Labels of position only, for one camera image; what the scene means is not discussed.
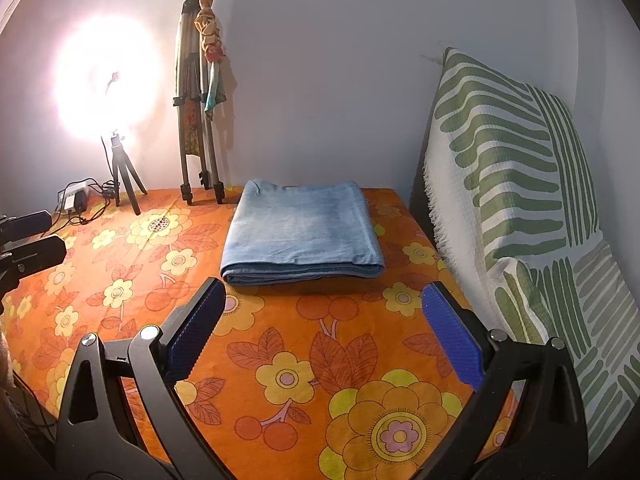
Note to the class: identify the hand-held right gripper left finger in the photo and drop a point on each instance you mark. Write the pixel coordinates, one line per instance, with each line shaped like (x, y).
(195, 330)

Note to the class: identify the white charger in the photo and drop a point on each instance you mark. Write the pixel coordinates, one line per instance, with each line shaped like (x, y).
(69, 202)

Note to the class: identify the large folded metal tripod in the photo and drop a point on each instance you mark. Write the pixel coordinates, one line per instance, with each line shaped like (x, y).
(187, 110)

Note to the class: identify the orange floral tablecloth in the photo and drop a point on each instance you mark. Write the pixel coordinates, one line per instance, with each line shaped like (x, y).
(300, 360)

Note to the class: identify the blue denim pants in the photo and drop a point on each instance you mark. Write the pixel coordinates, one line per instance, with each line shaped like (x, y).
(305, 230)

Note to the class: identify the small black tripod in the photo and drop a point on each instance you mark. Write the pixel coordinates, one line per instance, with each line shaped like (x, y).
(120, 165)

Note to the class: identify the green striped white pillow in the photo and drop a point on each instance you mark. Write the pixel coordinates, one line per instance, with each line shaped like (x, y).
(500, 160)

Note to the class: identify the colourful knotted cloth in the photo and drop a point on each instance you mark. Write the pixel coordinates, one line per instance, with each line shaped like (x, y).
(212, 45)

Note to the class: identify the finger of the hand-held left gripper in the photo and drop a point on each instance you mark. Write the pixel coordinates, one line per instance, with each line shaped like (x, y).
(40, 254)
(27, 225)

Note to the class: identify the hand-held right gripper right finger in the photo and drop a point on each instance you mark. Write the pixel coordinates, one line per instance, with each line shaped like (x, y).
(452, 335)

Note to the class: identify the white power strip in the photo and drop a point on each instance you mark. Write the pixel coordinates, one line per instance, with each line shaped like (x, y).
(84, 189)

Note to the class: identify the black charger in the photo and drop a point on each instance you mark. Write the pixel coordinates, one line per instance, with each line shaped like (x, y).
(81, 204)

